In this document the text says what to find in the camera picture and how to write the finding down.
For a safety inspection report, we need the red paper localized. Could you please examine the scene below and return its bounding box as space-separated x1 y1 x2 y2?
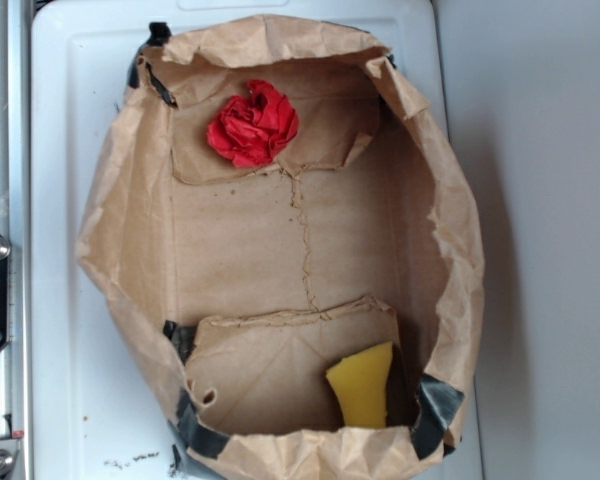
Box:
206 80 300 168

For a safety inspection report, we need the brown paper bag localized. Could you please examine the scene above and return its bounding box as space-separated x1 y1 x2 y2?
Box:
76 15 485 479

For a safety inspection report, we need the yellow sponge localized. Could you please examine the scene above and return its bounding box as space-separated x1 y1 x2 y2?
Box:
325 342 393 429

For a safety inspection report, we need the aluminium frame rail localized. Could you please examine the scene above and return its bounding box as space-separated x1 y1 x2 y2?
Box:
0 1 33 479

